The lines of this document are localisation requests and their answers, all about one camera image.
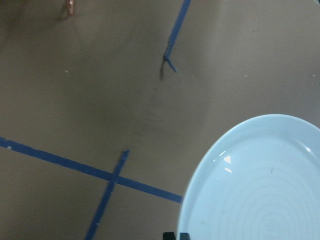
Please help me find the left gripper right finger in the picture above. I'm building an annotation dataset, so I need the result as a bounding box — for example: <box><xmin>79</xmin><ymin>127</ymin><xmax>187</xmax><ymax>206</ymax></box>
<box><xmin>179</xmin><ymin>232</ymin><xmax>190</xmax><ymax>240</ymax></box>

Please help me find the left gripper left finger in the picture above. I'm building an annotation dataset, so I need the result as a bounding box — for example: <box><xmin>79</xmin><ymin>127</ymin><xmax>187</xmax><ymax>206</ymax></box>
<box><xmin>162</xmin><ymin>232</ymin><xmax>176</xmax><ymax>240</ymax></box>

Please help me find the light blue plate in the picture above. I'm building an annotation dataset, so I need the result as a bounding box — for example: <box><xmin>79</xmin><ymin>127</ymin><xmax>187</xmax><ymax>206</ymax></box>
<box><xmin>176</xmin><ymin>114</ymin><xmax>320</xmax><ymax>240</ymax></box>

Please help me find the copper wire bottle rack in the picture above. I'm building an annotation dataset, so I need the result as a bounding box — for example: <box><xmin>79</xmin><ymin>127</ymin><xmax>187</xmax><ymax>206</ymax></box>
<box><xmin>65</xmin><ymin>0</ymin><xmax>76</xmax><ymax>16</ymax></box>

